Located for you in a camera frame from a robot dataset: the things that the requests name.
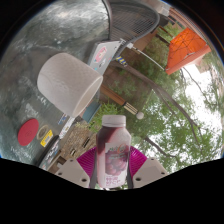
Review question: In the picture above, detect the white sticker sheet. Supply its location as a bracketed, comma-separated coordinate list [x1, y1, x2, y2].
[59, 114, 76, 139]

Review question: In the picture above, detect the grey wicker chair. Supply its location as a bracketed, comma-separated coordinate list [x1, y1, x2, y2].
[101, 0, 161, 58]

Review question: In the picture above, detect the pink juice bottle white cap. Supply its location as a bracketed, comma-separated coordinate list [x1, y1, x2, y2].
[95, 114, 131, 189]

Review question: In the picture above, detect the black laptop with stickers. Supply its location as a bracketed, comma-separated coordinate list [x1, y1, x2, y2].
[36, 134, 64, 171]

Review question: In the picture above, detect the blue yellow striped bollard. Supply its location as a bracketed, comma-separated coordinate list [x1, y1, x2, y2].
[115, 55, 128, 66]

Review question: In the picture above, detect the flat round red coaster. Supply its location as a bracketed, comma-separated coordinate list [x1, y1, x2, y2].
[17, 118, 40, 147]

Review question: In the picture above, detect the tan tape ring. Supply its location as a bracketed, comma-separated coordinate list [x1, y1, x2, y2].
[36, 125, 50, 141]

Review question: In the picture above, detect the white textured cup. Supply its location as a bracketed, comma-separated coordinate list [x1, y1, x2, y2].
[36, 52, 104, 118]

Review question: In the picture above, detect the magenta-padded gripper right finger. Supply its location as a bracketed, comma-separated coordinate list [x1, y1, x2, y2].
[126, 145, 169, 189]

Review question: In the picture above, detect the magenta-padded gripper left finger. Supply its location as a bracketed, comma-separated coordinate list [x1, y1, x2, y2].
[54, 146, 98, 189]

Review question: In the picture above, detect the yellow card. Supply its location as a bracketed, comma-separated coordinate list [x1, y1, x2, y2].
[40, 129, 54, 148]

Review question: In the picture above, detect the silver laptop with stickers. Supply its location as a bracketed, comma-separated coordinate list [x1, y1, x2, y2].
[87, 40, 123, 76]

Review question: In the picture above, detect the orange canopy tent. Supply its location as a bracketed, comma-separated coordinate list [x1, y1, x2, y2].
[164, 27, 212, 76]

